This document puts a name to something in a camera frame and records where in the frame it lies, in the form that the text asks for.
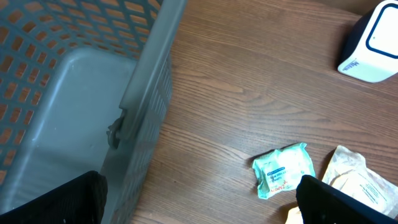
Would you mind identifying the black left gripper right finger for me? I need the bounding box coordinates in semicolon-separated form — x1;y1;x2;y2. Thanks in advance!
296;175;397;224

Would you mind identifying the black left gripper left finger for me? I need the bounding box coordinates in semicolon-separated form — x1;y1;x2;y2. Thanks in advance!
1;171;108;224

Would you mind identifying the beige food pouch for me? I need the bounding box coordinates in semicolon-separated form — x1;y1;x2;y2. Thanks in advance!
286;146;397;224

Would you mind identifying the light teal pack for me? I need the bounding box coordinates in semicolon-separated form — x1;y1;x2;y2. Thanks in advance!
252;142;316;200

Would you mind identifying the white barcode scanner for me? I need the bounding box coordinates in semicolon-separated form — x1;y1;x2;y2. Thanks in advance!
338;0;397;83

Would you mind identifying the grey plastic mesh basket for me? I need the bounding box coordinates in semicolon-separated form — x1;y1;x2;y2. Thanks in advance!
1;0;186;223

